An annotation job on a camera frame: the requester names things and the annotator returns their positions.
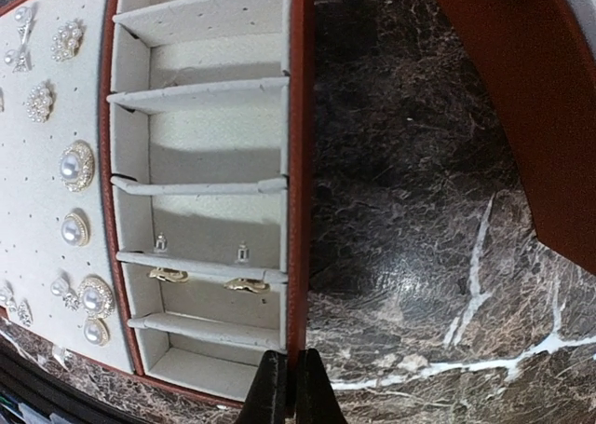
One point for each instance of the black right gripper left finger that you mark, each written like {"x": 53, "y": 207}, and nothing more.
{"x": 266, "y": 400}

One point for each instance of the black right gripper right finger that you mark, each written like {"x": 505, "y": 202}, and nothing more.
{"x": 315, "y": 400}

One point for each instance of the round pearl halo earring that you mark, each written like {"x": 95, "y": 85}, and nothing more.
{"x": 95, "y": 332}

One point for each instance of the round crystal halo earring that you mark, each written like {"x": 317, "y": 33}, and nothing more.
{"x": 95, "y": 297}

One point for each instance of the red jewelry tray insert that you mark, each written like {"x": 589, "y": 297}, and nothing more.
{"x": 198, "y": 113}

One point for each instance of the red jewelry box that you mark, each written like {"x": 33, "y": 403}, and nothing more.
{"x": 537, "y": 61}

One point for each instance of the gold oval earring left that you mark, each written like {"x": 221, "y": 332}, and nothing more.
{"x": 168, "y": 275}

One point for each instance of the small pearl halo earring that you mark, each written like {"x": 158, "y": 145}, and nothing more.
{"x": 75, "y": 229}

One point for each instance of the crystal leaf earring front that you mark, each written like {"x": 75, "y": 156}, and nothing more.
{"x": 24, "y": 314}

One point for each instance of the large pearl halo earring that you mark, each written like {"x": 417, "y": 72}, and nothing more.
{"x": 77, "y": 166}

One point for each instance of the pearl cluster earring lower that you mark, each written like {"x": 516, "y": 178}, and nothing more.
{"x": 39, "y": 102}

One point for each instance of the pearl cluster earring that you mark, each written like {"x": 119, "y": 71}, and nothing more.
{"x": 66, "y": 41}
{"x": 39, "y": 102}

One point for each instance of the pearl cluster earring upper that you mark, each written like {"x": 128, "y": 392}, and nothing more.
{"x": 66, "y": 41}

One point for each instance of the pearl drop earring pair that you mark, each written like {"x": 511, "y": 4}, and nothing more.
{"x": 19, "y": 58}

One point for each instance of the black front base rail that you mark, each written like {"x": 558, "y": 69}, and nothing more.
{"x": 23, "y": 385}

